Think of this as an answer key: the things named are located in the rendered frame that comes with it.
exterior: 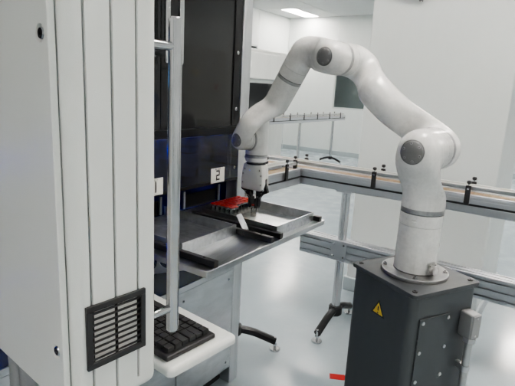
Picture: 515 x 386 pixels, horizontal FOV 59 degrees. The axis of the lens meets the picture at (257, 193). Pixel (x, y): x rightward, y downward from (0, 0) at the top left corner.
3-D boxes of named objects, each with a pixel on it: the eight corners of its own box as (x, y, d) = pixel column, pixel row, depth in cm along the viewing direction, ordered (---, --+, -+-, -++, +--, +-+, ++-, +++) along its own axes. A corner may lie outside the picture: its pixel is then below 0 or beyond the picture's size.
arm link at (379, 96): (422, 181, 126) (444, 175, 138) (455, 151, 119) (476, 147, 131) (315, 63, 145) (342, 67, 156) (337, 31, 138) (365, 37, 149)
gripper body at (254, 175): (239, 159, 174) (238, 188, 176) (261, 162, 168) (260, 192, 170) (250, 157, 180) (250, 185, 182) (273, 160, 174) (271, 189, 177)
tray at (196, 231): (107, 230, 153) (107, 220, 152) (164, 214, 174) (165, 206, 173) (182, 254, 135) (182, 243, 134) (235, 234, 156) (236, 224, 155)
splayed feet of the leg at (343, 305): (307, 341, 257) (309, 318, 254) (344, 309, 298) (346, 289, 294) (320, 346, 253) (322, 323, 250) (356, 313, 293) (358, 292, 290)
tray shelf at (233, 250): (95, 239, 150) (94, 233, 149) (228, 202, 206) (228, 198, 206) (207, 278, 123) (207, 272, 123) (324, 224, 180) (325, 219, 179)
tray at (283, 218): (201, 216, 175) (201, 207, 174) (242, 204, 196) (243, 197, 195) (276, 236, 156) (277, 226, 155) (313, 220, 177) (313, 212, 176)
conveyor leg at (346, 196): (324, 315, 272) (336, 189, 255) (331, 309, 280) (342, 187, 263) (338, 320, 267) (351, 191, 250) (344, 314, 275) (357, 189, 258)
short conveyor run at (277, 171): (227, 205, 208) (229, 171, 205) (201, 199, 217) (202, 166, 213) (302, 184, 264) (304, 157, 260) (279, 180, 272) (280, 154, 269)
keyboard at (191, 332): (68, 299, 119) (67, 291, 119) (115, 284, 130) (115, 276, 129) (166, 363, 95) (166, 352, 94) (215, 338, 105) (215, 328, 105)
